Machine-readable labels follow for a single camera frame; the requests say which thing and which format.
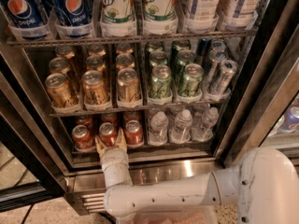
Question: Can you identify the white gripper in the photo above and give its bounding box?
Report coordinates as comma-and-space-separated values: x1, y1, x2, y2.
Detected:
94, 128, 133, 189

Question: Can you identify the red coke can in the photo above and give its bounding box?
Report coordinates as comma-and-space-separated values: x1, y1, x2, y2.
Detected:
99, 122, 117, 147
125, 120, 143, 146
72, 125, 94, 151

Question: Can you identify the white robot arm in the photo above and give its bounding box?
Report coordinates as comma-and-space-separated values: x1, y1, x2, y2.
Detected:
95, 130, 299, 224

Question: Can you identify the front middle orange can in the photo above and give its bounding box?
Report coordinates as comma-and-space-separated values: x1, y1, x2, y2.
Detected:
82, 70, 109, 105

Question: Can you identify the front right orange can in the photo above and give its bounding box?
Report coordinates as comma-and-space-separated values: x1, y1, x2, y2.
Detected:
117, 68, 141, 103

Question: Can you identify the front left green can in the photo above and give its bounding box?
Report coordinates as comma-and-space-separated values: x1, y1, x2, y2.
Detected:
149, 65, 172, 99

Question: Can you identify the front left orange can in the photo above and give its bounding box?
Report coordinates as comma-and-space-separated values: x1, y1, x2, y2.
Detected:
45, 73, 78, 108

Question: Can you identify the second row middle orange can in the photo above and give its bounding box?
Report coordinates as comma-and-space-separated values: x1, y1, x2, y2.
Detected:
86, 55, 106, 74

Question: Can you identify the second row orange can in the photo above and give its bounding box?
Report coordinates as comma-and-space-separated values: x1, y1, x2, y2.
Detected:
116, 53, 135, 70
49, 57, 75, 78
86, 55, 106, 74

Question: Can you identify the second row right orange can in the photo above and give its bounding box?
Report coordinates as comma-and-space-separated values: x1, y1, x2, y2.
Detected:
116, 53, 135, 70

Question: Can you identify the second row left orange can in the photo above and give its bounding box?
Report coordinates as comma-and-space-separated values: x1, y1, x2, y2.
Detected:
49, 57, 75, 78

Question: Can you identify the front right green can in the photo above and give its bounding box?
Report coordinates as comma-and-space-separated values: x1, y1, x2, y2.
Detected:
178, 63, 204, 98

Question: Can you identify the second row left green can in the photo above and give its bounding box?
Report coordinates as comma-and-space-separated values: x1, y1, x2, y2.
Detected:
149, 51, 167, 68

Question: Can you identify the second row green can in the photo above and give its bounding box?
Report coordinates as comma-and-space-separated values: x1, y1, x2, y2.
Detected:
149, 51, 167, 68
174, 49, 195, 79

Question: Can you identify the second row right green can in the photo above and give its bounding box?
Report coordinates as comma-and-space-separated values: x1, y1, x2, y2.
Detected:
174, 49, 195, 79

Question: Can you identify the front silver slim can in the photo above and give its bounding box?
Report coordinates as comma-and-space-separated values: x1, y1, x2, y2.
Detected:
209, 60, 238, 95

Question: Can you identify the silver slim can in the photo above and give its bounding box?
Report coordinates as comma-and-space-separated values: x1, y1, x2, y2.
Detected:
204, 49, 227, 85
209, 60, 238, 95

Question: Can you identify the blue can behind glass door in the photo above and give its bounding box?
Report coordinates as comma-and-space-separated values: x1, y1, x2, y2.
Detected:
279, 105, 299, 133

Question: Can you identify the left water bottle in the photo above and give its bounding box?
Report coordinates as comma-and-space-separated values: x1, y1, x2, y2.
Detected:
149, 111, 169, 146

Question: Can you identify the water bottle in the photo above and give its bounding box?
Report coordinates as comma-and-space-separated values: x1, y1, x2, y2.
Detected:
170, 109, 192, 144
192, 107, 219, 142
149, 111, 169, 146

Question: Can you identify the middle water bottle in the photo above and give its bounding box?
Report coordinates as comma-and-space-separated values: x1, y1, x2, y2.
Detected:
170, 109, 192, 144

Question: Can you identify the right water bottle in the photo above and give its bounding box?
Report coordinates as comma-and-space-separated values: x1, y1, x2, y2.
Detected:
192, 107, 219, 142

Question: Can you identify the left 7UP bottle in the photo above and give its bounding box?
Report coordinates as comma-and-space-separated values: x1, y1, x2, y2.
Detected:
102, 0, 135, 36

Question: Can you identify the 7up bottle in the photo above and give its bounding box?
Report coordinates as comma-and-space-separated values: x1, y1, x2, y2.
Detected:
102, 0, 135, 36
142, 0, 176, 35

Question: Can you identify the right 7UP bottle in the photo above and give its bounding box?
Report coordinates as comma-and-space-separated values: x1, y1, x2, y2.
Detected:
142, 0, 176, 35

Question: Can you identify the right Pepsi bottle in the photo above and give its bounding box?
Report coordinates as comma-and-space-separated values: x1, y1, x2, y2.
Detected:
53, 0, 93, 38

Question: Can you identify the pepsi bottle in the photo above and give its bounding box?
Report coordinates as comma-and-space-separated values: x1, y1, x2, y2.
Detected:
0, 0, 48, 29
53, 0, 93, 38

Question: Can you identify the left white labelled bottle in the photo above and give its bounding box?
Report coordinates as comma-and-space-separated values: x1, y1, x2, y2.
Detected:
183, 0, 220, 34

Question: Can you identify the white labelled bottle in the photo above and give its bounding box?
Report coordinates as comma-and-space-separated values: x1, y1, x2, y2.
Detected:
218, 0, 260, 31
183, 0, 220, 34

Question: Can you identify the left Pepsi bottle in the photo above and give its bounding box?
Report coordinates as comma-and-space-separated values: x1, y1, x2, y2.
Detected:
0, 0, 48, 29

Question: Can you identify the right white labelled bottle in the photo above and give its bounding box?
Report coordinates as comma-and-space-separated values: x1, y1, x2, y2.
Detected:
218, 0, 260, 31

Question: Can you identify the middle wire shelf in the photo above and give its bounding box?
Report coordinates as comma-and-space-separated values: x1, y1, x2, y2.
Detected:
49, 100, 225, 118

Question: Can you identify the wire shelf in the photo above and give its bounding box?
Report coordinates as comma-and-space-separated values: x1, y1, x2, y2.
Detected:
5, 29, 257, 48
49, 100, 225, 118

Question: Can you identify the top wire shelf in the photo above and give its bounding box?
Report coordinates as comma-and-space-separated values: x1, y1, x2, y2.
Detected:
5, 29, 257, 48

